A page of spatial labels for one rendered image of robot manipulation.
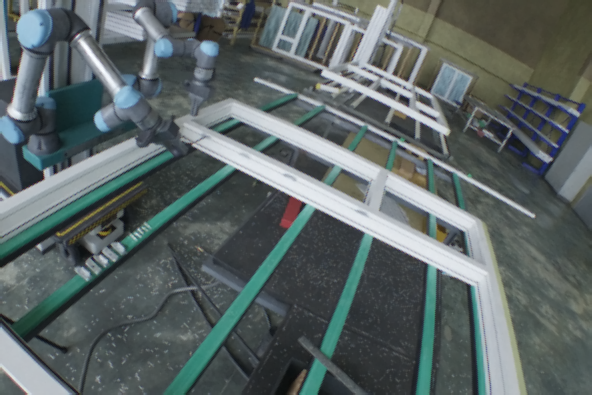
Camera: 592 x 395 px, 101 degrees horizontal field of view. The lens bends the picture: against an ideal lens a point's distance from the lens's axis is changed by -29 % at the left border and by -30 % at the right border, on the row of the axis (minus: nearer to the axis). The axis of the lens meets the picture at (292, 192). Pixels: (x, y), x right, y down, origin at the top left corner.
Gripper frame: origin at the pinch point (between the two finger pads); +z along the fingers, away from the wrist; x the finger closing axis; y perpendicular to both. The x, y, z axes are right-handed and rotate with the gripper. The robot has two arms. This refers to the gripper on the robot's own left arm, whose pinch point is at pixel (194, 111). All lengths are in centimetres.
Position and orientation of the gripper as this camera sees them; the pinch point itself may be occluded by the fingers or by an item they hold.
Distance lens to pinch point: 147.6
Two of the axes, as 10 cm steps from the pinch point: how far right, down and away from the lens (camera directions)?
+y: -3.4, 4.2, -8.4
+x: 8.9, 4.4, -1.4
